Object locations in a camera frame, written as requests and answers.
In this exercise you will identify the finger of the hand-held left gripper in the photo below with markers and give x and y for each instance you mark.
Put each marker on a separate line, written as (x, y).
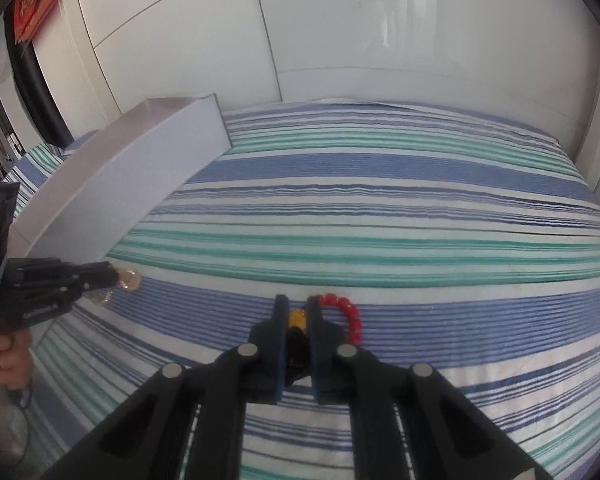
(97, 271)
(92, 286)

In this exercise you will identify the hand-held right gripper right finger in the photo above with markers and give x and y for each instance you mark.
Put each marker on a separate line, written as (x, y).
(314, 345)

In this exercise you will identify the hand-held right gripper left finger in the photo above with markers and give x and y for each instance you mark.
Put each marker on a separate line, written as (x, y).
(281, 340)

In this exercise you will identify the white cardboard box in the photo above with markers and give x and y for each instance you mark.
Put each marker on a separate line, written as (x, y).
(130, 170)

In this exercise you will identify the person's left hand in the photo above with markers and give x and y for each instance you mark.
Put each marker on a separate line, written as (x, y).
(10, 355)

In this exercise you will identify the striped bed sheet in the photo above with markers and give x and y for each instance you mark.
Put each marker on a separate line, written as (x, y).
(380, 185)

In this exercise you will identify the white headboard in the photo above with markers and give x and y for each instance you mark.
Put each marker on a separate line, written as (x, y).
(430, 90)

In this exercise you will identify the black door frame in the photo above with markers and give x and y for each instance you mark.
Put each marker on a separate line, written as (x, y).
(35, 90)

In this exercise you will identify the red wall poster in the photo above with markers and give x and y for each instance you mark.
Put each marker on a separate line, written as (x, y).
(35, 0)

